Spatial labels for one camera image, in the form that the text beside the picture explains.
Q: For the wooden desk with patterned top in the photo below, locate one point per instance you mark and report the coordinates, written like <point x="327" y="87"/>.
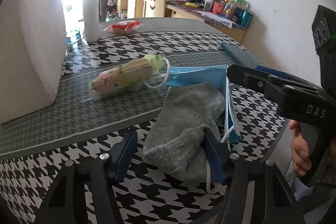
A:
<point x="189" y="19"/>

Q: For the person's right hand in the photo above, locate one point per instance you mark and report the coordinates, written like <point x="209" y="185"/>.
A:
<point x="300" y="153"/>

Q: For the teal round object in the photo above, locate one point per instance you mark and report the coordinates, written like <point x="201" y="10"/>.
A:
<point x="72" y="37"/>

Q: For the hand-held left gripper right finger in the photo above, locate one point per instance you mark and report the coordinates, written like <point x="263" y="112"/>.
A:
<point x="216" y="158"/>

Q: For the grey sock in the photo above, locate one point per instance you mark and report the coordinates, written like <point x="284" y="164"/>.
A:
<point x="183" y="121"/>

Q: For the orange canister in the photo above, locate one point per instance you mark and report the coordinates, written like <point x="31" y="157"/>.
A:
<point x="216" y="7"/>

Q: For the blue face mask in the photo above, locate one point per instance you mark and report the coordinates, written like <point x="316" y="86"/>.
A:
<point x="189" y="75"/>
<point x="232" y="121"/>

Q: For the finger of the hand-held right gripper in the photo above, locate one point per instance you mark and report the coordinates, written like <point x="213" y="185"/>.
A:
<point x="249" y="77"/>
<point x="275" y="73"/>

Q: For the wooden desk with drawers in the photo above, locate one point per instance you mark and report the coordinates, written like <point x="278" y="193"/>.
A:
<point x="128" y="5"/>

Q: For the red snack packet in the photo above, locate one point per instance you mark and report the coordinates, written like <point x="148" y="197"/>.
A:
<point x="120" y="27"/>

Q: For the wooden chair with smiley face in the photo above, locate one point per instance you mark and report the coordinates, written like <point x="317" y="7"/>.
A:
<point x="153" y="3"/>

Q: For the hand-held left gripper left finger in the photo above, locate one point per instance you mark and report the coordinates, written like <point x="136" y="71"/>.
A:
<point x="126" y="155"/>

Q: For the dark smartphone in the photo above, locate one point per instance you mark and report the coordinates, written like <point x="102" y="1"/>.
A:
<point x="239" y="53"/>

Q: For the white foam box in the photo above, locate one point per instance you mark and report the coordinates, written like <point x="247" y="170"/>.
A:
<point x="26" y="56"/>

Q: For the houndstooth tablecloth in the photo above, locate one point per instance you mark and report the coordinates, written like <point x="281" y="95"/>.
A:
<point x="78" y="134"/>

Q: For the white pump bottle red top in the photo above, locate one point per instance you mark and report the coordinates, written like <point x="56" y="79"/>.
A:
<point x="90" y="16"/>

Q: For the floral tissue packet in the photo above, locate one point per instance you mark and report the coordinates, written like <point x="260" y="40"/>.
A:
<point x="118" y="79"/>

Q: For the printed papers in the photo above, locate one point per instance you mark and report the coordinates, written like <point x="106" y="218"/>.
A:
<point x="215" y="18"/>

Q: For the yellow object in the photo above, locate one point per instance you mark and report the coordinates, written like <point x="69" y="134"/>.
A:
<point x="191" y="4"/>

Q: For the teal metallic cup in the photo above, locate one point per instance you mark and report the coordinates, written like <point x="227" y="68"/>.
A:
<point x="246" y="19"/>

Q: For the green capped bottle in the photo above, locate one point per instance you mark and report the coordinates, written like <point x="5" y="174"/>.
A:
<point x="241" y="1"/>

